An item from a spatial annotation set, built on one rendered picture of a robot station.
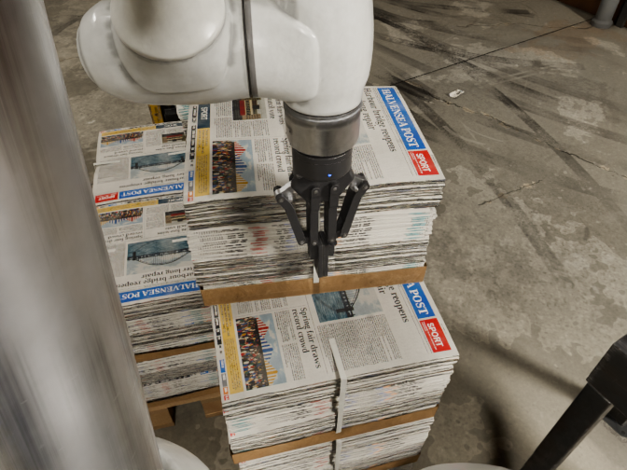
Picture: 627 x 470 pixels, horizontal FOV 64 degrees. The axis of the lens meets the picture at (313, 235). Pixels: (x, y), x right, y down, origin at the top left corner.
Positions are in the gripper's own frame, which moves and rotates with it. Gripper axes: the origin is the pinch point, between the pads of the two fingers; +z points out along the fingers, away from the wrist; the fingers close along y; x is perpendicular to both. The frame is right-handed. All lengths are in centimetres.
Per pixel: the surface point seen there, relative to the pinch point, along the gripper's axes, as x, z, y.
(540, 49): -233, 91, -212
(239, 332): 1.7, 12.8, 13.9
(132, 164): -81, 34, 37
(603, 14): -256, 81, -272
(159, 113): -157, 61, 33
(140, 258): -42, 35, 35
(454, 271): -66, 94, -72
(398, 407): 13.2, 27.5, -10.8
